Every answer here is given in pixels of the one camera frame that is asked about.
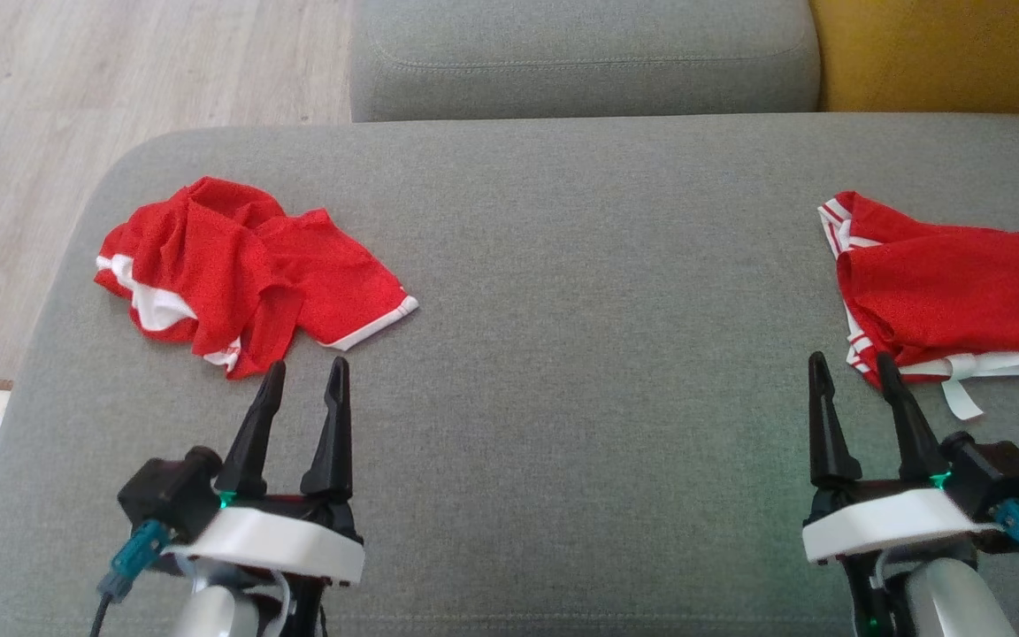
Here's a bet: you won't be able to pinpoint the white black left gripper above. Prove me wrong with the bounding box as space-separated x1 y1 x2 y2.
160 356 366 637

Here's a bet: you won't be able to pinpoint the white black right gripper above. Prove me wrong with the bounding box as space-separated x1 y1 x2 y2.
801 351 1001 637

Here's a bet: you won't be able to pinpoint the red shirt with white trim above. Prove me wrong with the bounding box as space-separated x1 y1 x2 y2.
817 190 1019 422

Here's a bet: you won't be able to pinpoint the red shorts with white stripe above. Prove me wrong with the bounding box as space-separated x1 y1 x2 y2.
94 175 420 380

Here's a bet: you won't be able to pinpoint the grey sofa ottoman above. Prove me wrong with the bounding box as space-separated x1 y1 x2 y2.
0 113 1019 637

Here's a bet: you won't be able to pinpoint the yellow sofa backrest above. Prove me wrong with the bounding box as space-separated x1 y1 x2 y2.
808 0 1019 118

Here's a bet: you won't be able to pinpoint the grey sofa seat cushion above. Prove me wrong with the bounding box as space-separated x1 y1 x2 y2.
350 0 822 123

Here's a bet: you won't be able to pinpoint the black left cable teal plug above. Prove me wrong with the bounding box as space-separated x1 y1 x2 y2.
89 520 172 637

